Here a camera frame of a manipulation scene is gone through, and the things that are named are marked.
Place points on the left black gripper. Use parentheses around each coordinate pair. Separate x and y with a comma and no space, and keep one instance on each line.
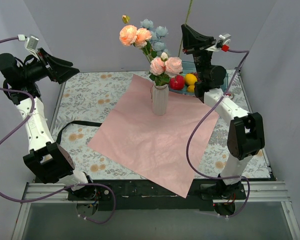
(47,65)

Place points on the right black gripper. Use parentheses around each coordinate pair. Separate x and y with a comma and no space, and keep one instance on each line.
(198,47)

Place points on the blue flower stem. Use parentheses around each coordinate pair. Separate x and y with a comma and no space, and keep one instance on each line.
(158,45)

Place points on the pink flower stem with bud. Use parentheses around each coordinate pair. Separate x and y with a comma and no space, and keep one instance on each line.
(186,21)

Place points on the white pink flower stem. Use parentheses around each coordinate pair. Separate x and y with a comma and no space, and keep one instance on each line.
(163,68)

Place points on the white ribbed vase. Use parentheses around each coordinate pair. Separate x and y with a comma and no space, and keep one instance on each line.
(159,98)

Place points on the peach flower stem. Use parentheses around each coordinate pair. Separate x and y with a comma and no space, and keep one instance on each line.
(140,38)

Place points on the black ribbon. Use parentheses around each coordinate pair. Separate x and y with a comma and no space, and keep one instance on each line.
(76,122)

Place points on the purple pink wrapping paper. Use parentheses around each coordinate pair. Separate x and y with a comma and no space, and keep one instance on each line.
(163,149)

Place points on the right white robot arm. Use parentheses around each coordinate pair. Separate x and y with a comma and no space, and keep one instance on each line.
(246,130)

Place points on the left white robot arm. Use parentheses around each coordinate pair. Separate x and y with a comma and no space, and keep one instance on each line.
(46,159)

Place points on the teal plastic basket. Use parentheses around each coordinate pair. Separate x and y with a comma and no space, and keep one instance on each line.
(188,68)

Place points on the red dragon fruit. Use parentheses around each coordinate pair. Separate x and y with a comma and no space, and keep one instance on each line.
(177,82)

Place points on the small yellow lemon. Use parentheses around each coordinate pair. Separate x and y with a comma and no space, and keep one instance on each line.
(190,89)

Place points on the floral tablecloth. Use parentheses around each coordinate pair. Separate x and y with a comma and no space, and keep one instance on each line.
(90,96)

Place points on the silver drink can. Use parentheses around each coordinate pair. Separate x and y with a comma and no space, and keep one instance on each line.
(230,95)

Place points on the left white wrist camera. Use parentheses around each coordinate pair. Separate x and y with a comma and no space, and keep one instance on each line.
(30,42)

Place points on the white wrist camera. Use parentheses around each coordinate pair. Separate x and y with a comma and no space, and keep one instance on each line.
(224,42)
(30,42)

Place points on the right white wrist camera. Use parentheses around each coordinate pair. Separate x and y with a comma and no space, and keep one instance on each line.
(224,42)

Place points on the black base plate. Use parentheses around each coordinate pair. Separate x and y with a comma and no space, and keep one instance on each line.
(147,195)

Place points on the aluminium frame rail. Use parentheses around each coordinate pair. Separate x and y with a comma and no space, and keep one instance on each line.
(50,213)

